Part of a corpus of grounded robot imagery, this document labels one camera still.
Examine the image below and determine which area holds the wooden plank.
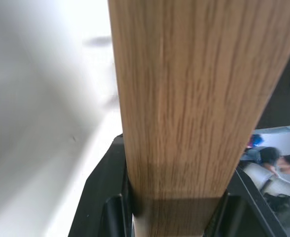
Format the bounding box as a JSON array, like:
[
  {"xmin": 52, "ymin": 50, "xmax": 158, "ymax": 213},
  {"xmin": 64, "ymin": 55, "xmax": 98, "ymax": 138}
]
[{"xmin": 107, "ymin": 0, "xmax": 290, "ymax": 237}]

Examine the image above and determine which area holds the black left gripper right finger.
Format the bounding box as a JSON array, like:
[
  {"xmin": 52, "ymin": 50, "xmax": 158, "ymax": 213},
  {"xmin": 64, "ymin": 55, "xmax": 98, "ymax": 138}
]
[{"xmin": 203, "ymin": 166, "xmax": 288, "ymax": 237}]

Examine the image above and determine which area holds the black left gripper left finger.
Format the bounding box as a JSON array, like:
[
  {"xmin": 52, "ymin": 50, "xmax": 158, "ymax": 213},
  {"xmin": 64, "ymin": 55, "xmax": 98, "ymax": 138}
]
[{"xmin": 69, "ymin": 133, "xmax": 144, "ymax": 237}]

